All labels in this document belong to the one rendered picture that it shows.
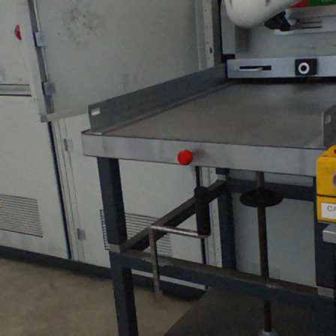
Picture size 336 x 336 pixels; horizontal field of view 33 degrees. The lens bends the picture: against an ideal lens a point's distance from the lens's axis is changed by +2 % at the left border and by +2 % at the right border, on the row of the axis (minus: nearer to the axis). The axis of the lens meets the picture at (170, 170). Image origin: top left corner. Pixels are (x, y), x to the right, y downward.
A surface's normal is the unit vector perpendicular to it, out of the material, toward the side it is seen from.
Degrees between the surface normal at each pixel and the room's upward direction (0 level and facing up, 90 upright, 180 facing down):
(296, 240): 90
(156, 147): 90
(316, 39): 90
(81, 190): 90
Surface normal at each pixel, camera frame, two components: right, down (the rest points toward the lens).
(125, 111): 0.84, 0.08
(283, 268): -0.53, 0.29
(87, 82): 0.62, 0.18
